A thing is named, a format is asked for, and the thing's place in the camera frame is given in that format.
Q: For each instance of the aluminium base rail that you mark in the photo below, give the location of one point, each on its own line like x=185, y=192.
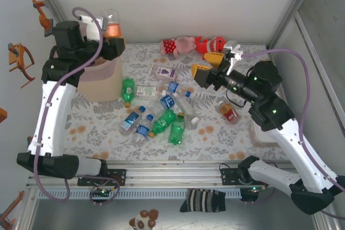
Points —
x=175, y=176

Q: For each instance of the orange label plastic bottle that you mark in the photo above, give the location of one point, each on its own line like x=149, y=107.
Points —
x=110, y=29

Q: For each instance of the floral patterned tablecloth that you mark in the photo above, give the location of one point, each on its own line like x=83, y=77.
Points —
x=140, y=60

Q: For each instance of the red label plastic bottle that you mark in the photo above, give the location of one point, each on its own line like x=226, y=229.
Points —
x=230, y=114

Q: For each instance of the dark blue label water bottle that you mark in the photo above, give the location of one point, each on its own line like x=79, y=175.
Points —
x=142, y=130

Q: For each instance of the purple label plastic bottle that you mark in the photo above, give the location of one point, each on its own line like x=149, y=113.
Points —
x=164, y=72

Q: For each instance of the red shark plush toy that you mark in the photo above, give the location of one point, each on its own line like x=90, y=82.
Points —
x=207, y=48

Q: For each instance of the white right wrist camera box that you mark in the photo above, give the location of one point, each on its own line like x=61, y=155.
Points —
x=233, y=52

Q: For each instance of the black white striped sock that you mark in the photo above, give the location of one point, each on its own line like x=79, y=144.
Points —
x=202, y=200

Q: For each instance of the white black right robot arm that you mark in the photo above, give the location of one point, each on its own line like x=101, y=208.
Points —
x=291, y=146

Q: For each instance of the brown white dog plush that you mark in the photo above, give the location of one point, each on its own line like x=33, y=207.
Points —
x=143, y=220

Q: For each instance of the clear bottle white cap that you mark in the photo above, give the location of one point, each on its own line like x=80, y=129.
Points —
x=186, y=106

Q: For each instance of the pink pig plush toy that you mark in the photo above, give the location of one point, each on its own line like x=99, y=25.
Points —
x=178, y=44

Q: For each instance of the black controller board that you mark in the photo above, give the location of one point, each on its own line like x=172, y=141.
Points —
x=249, y=195
x=102, y=192

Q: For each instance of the orange robot arm model grey base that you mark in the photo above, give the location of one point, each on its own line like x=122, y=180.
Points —
x=43, y=20

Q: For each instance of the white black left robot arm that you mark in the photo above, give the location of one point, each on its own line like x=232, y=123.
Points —
x=54, y=122

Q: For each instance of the white green label square bottle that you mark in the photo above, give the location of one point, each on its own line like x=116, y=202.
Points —
x=147, y=91

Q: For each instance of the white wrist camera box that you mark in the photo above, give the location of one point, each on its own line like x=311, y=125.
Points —
x=93, y=29
x=233, y=52

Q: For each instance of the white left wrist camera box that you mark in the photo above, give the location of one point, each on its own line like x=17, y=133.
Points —
x=93, y=29

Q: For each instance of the white tissue box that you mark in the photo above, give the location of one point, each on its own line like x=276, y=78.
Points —
x=262, y=138

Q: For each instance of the light blue label water bottle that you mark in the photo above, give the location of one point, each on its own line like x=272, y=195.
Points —
x=130, y=121

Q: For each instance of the orange claw wall model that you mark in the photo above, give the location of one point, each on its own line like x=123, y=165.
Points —
x=16, y=57

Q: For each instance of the blue label bottle white cap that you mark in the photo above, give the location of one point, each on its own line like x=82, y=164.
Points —
x=167, y=101

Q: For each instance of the orange block wall model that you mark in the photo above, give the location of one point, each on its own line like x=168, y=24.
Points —
x=2, y=115

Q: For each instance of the green plastic bottle yellow cap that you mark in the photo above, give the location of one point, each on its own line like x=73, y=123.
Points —
x=163, y=122
x=178, y=129
x=127, y=90

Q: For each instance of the beige bin with pink liner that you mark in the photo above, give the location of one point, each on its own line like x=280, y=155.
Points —
x=105, y=87

